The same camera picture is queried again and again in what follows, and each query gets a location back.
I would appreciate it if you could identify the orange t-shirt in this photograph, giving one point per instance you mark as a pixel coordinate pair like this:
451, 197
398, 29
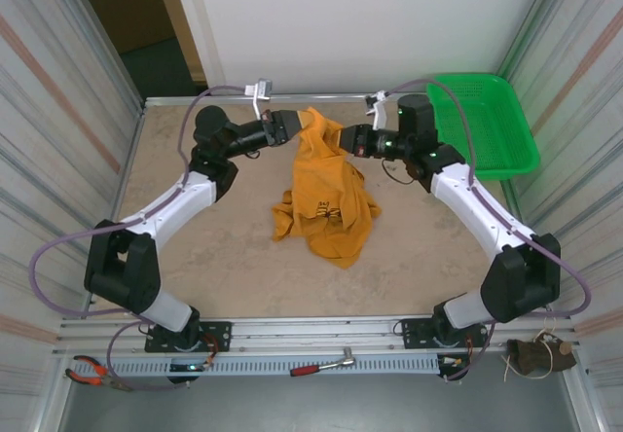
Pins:
321, 184

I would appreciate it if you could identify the green plastic basket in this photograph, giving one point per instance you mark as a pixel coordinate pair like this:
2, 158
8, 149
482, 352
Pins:
491, 125

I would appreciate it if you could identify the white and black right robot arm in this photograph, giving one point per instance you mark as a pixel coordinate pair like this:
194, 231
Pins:
521, 281

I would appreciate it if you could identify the beige door jamb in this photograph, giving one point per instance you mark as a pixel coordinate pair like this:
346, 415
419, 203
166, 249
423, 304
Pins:
181, 28

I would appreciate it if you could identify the brown wooden panel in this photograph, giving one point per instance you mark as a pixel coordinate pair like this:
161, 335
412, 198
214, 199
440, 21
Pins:
121, 4

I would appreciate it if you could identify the black controller board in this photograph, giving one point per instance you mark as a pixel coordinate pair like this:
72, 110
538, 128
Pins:
452, 364
187, 368

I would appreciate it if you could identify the brown cloth pouch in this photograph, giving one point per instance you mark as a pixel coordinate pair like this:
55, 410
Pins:
530, 356

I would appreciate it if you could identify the small round cork disc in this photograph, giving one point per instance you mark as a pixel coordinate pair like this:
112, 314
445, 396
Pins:
565, 348

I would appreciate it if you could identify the thin aluminium table-edge rail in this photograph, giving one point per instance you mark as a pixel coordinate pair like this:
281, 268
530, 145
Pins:
316, 97

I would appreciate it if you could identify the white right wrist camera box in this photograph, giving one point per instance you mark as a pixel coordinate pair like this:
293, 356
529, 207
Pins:
377, 108

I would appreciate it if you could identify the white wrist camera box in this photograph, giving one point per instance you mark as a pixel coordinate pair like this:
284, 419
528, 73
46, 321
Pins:
263, 86
377, 108

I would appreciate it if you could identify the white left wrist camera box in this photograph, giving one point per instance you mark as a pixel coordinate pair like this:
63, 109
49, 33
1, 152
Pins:
263, 86

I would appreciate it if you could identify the aluminium side rail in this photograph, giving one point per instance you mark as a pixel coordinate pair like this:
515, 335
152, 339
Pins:
509, 198
134, 145

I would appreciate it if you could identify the white door frame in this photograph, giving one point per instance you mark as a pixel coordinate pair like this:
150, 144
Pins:
199, 28

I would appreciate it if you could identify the wide aluminium mounting rail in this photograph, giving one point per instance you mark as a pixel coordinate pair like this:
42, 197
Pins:
316, 330

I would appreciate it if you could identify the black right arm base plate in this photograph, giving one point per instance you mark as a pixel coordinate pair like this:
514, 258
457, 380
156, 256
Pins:
414, 332

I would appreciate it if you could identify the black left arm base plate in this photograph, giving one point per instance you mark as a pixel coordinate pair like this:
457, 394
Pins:
219, 334

